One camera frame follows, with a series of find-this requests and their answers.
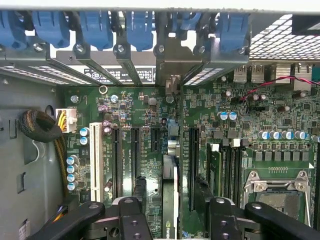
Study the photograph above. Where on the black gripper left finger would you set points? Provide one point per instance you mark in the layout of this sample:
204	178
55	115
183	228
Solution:
135	220

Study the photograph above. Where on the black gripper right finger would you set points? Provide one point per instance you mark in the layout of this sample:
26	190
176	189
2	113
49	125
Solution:
225	220

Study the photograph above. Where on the CPU socket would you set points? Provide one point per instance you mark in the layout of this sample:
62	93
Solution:
277	200

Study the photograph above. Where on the white expansion slot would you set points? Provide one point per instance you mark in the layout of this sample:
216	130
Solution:
96	162

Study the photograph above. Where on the short black expansion slot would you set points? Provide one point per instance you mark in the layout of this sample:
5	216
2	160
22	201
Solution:
155	140

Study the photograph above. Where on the thin metal locking lever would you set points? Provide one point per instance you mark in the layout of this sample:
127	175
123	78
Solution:
309	212

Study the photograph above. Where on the green motherboard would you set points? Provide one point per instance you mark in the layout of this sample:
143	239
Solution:
140	110

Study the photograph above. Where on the white power connector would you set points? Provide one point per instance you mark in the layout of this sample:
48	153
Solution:
67	120

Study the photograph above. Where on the grey PC case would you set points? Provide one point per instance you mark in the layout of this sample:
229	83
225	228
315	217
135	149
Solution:
25	162

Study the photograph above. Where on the grey power supply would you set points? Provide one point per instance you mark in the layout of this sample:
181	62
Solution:
15	175

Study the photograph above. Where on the blue card retention clip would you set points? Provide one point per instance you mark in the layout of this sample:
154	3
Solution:
11	30
190	21
96	30
233	32
140	31
51	28

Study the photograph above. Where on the black case fan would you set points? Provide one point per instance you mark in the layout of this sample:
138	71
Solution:
306	25

